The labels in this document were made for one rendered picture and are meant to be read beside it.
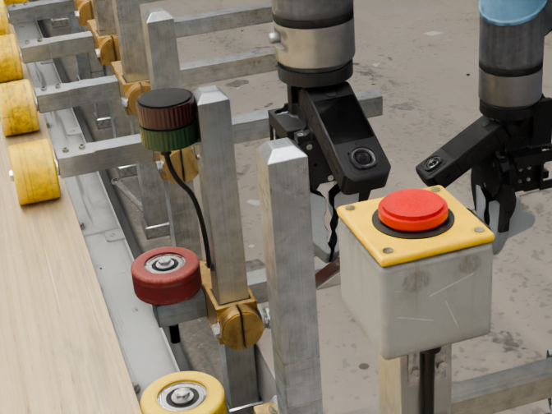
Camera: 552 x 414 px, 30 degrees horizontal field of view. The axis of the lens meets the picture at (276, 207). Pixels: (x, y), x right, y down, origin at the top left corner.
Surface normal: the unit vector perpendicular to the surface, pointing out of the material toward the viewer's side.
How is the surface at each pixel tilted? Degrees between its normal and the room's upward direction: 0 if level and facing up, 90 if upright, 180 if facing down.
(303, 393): 90
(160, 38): 90
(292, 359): 90
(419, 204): 0
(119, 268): 0
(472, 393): 0
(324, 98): 28
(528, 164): 90
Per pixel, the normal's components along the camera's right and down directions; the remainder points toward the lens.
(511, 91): -0.18, 0.47
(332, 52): 0.40, 0.41
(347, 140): 0.10, -0.59
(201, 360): -0.07, -0.88
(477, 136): -0.54, -0.70
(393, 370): -0.95, 0.20
